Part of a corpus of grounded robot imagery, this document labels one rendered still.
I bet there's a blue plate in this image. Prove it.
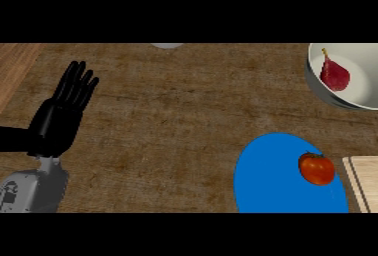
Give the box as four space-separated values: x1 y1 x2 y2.
233 132 350 214

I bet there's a light brown wooden board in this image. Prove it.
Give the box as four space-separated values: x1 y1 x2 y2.
0 43 43 114

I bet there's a pale grey round object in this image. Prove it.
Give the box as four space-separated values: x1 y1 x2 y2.
149 43 184 50

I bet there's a pale wooden cutting board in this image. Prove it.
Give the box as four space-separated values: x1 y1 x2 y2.
341 155 378 214

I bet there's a red tomato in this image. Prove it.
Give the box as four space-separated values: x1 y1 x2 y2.
297 150 336 187

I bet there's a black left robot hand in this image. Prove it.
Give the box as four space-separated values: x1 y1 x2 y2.
0 60 100 159

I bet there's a red pear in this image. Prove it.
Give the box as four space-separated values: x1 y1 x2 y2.
319 48 353 93

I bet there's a white bowl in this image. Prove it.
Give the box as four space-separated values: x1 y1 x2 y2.
304 43 378 112

